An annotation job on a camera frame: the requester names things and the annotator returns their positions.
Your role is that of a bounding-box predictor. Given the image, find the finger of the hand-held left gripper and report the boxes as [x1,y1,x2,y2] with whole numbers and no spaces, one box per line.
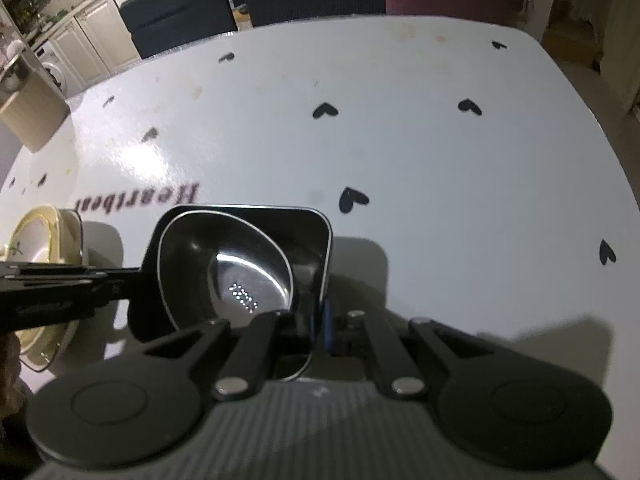
[0,274,147,334]
[0,261,142,287]

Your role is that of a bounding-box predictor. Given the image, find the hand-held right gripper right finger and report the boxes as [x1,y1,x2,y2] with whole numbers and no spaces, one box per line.
[322,300,502,402]

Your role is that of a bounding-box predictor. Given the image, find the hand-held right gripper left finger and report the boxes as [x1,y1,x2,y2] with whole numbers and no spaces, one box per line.
[142,310,297,402]

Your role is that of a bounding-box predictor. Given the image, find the cream bowl with handles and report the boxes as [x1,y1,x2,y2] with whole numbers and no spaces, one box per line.
[10,204,84,361]

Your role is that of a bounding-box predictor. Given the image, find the white black-rimmed square plate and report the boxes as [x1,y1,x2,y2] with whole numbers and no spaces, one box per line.
[19,209,95,374]

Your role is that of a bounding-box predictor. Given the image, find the rounded stainless steel bowl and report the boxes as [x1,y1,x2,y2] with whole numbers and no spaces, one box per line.
[157,210,296,333]

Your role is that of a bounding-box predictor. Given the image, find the rectangular stainless steel dish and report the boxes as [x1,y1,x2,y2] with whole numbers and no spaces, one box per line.
[127,204,334,386]

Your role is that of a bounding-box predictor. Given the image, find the beige ribbed canister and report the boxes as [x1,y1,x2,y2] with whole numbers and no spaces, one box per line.
[0,77,71,154]

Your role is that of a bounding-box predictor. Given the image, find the white washing machine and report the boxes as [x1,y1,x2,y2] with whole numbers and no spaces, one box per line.
[34,42,70,100]

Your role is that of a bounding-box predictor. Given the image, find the steel pot with lid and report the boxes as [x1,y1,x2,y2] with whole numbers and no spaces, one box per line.
[0,52,32,94]

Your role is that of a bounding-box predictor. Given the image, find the white kitchen cabinets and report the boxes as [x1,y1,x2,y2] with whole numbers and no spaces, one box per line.
[0,0,142,97]

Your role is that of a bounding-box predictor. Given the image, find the beige curtain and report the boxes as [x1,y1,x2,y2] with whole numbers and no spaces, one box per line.
[595,0,640,122]

